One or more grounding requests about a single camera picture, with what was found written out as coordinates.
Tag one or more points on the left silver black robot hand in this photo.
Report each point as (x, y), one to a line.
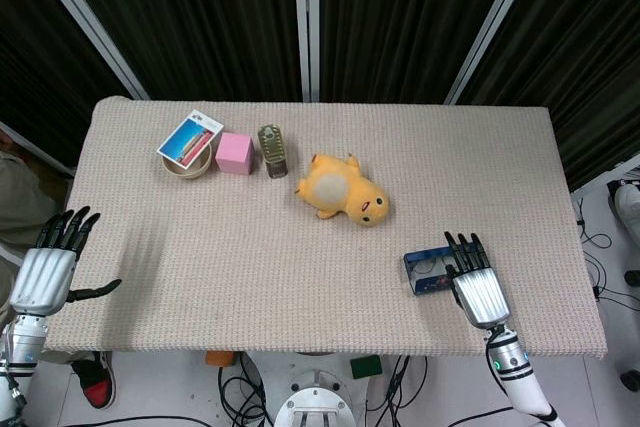
(42, 274)

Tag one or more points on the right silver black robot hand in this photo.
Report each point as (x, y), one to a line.
(480, 292)

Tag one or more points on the blue rectangular box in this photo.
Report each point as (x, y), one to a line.
(429, 272)

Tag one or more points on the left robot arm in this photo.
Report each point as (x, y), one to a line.
(17, 347)

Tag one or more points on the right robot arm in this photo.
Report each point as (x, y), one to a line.
(515, 372)

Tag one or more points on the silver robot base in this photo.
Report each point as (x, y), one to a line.
(317, 402)

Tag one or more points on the colourful card box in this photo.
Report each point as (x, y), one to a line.
(190, 139)

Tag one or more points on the person in khaki clothes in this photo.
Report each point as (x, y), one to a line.
(25, 207)

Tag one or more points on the red black sneaker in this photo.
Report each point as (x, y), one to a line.
(95, 382)

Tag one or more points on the green button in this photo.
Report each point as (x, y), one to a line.
(366, 367)

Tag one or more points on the yellow plush chick toy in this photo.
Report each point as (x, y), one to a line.
(345, 192)

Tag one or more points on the white robot part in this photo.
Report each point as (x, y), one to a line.
(625, 199)

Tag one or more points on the beige woven table cloth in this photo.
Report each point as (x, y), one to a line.
(320, 227)

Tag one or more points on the beige round bowl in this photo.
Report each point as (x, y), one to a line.
(187, 167)

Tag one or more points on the orange button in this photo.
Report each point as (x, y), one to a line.
(220, 358)

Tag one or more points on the pink cube block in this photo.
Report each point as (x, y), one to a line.
(234, 153)

